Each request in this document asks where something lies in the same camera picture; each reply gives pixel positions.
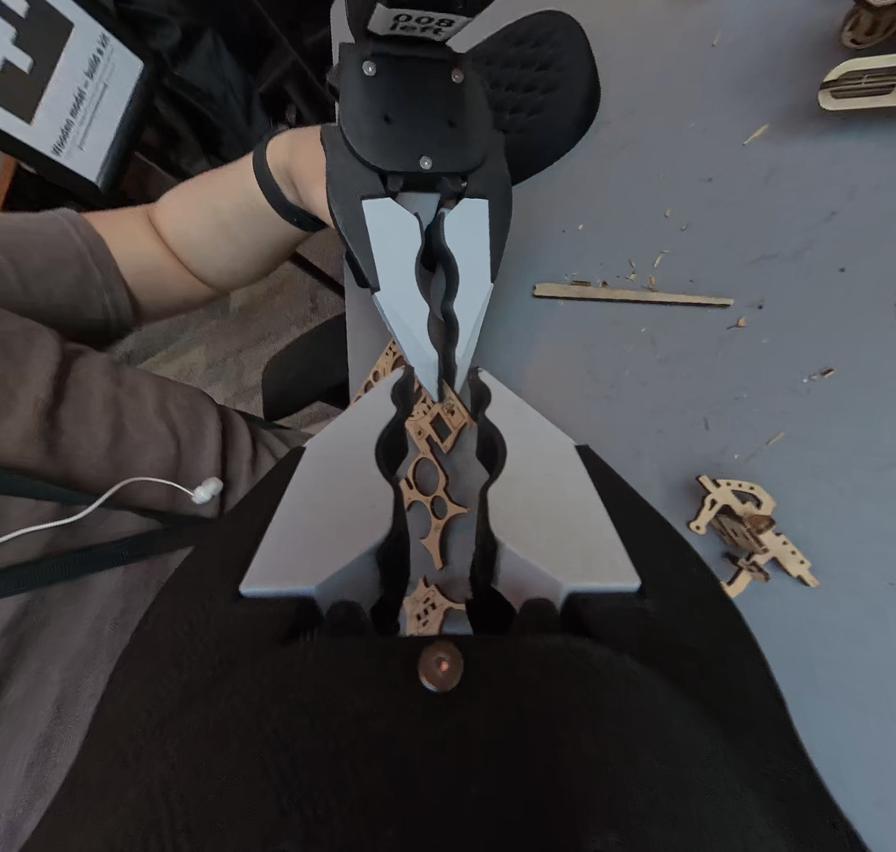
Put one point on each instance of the small wooden model assembly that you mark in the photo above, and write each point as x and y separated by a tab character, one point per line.
742	523

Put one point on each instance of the person's left hand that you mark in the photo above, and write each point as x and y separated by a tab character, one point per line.
301	166

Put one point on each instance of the dark wooden model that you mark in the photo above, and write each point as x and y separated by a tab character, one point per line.
871	26

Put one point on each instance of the scattered wood splinters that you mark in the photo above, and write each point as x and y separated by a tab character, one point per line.
756	134

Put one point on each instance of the black padded wrist rest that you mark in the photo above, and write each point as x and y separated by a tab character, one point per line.
546	82

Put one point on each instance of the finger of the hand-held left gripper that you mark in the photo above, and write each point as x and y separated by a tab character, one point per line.
392	257
472	250

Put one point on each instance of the plywood sheet with round holes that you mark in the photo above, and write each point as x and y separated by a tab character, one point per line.
432	537

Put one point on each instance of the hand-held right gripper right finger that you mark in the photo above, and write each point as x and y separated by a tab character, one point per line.
560	516

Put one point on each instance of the person in grey shirt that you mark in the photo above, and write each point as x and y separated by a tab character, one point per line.
105	411

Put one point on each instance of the black and white sign board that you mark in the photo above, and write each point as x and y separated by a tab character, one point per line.
91	96

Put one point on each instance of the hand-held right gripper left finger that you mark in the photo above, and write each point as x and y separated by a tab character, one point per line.
322	516

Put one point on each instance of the thin wooden stick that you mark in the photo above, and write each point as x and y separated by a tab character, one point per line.
630	295

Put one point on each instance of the person's left forearm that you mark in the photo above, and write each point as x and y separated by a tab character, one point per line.
189	243

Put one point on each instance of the pale wooden model piece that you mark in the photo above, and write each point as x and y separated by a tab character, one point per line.
833	99

